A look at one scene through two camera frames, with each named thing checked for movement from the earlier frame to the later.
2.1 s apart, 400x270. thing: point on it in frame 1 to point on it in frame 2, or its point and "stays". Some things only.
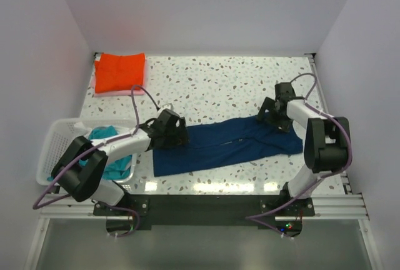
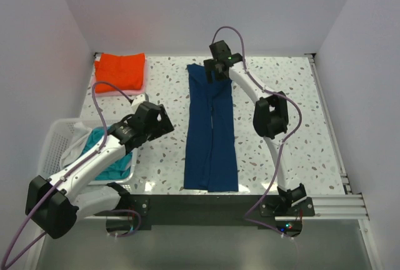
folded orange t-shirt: x=114 y=72 stays
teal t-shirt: x=119 y=167 stays
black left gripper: x=180 y=133 to x=163 y=122
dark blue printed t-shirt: x=215 y=142 to x=210 y=154
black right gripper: x=274 y=118 to x=217 y=67
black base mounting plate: x=207 y=209 stays
